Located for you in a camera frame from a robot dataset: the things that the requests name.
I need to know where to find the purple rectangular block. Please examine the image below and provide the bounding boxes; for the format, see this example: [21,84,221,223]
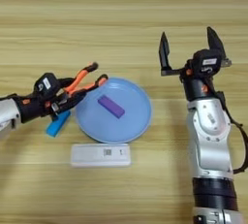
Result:
[97,94,126,119]

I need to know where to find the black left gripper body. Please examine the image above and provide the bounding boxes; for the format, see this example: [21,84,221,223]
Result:
[14,95,70,124]

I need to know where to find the right gripper small black box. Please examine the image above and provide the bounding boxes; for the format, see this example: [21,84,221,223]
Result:
[192,48,224,76]

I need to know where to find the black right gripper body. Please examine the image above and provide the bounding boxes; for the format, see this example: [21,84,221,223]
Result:
[160,57,233,101]

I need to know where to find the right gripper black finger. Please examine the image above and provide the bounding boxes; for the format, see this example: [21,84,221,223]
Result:
[158,31,172,72]
[206,26,228,61]

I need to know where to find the gripper small black box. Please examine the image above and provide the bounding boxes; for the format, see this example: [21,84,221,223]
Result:
[192,48,224,76]
[33,72,62,101]

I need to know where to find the orange black needle-nose pliers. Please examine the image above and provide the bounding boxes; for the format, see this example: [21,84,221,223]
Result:
[62,61,109,98]

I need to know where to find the cyan rectangular block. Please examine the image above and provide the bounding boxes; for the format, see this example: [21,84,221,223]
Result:
[46,110,72,138]

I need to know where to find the light blue round plate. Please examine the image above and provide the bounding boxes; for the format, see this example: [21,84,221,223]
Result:
[75,77,153,144]

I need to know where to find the white rectangular device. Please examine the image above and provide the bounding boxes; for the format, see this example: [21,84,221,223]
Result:
[70,143,132,169]

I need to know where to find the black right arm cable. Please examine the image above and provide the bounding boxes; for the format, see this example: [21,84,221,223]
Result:
[206,79,248,175]

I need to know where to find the left gripper small black box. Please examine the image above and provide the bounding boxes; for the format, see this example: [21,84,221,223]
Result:
[33,72,62,101]

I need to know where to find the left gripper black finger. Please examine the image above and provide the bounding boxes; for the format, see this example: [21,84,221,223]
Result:
[57,90,87,112]
[57,77,78,90]

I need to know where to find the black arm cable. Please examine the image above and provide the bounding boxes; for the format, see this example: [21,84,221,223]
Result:
[0,93,18,102]
[206,79,248,175]

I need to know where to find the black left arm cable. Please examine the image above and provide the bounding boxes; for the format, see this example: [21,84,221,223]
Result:
[0,93,18,102]

